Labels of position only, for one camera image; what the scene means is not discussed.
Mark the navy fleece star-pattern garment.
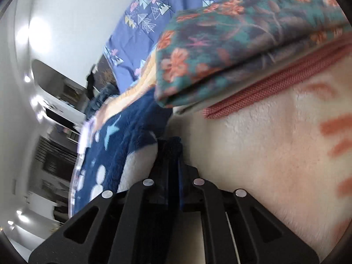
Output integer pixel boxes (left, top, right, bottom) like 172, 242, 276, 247
69, 89, 172, 216

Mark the cream fleece red-trim garment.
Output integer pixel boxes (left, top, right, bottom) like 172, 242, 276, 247
116, 30, 352, 259

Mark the dark teal knitted cloth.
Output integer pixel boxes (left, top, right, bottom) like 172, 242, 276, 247
84, 83, 120, 120

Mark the peach fleece blanket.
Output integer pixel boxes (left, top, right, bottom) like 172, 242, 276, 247
79, 52, 161, 132

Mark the blue tree-print pillow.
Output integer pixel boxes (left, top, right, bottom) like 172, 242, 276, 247
104, 0, 220, 92

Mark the dark patterned pillow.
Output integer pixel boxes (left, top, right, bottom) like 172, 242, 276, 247
94, 55, 116, 91

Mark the floral teal folded garment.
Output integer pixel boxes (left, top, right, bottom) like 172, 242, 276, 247
155, 0, 351, 107

